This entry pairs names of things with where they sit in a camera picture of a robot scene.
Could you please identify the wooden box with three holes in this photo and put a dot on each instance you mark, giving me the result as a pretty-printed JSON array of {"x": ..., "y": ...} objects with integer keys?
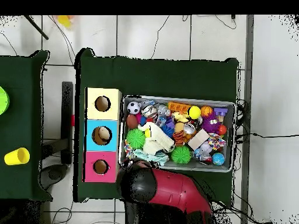
[{"x": 102, "y": 148}]

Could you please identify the silver mesh bin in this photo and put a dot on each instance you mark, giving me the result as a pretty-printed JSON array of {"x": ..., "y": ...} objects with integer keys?
[{"x": 186, "y": 165}]

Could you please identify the cream knitted cloth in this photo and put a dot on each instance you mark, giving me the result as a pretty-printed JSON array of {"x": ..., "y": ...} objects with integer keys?
[{"x": 156, "y": 137}]

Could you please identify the brown toy football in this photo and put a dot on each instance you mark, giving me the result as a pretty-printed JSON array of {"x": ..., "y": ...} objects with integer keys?
[{"x": 132, "y": 121}]

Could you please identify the green spiky rubber ball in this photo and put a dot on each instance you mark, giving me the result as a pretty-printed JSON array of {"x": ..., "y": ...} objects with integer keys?
[
  {"x": 135, "y": 138},
  {"x": 181, "y": 154}
]

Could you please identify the black and white soccer ball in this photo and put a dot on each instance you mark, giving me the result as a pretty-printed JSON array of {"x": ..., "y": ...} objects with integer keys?
[{"x": 133, "y": 107}]

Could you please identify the light blue cloth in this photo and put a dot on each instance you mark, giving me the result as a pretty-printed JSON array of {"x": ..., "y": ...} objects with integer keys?
[{"x": 151, "y": 158}]

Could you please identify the yellow smooth ball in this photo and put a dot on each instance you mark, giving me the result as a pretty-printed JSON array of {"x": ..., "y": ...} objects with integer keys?
[{"x": 194, "y": 112}]

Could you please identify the dark green table cloth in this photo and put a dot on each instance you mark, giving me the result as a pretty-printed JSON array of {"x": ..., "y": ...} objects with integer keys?
[
  {"x": 21, "y": 130},
  {"x": 163, "y": 77}
]

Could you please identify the orange toy basketball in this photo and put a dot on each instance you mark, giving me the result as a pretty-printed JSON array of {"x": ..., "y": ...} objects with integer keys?
[{"x": 206, "y": 110}]

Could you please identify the purple furry monster toy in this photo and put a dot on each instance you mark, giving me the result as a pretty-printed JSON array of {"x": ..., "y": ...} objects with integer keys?
[{"x": 210, "y": 123}]

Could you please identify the red orange ball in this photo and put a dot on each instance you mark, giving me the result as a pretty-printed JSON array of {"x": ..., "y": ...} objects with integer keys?
[{"x": 222, "y": 130}]

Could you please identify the black upright panel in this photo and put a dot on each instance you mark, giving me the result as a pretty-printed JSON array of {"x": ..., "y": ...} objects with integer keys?
[{"x": 67, "y": 121}]

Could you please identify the dark grey stand base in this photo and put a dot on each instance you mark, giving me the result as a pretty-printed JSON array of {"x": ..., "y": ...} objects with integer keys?
[{"x": 52, "y": 175}]

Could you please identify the yellow plastic object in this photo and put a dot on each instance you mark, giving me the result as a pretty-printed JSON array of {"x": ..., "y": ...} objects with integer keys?
[{"x": 64, "y": 21}]

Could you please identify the yellow plastic cup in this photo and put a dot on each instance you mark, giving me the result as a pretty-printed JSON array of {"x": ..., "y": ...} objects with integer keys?
[{"x": 16, "y": 156}]

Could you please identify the black rod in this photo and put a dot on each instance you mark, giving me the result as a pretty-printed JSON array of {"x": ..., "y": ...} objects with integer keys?
[{"x": 37, "y": 28}]

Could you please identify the bright green bowl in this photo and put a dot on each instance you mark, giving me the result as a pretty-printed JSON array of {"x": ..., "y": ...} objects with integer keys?
[{"x": 3, "y": 100}]

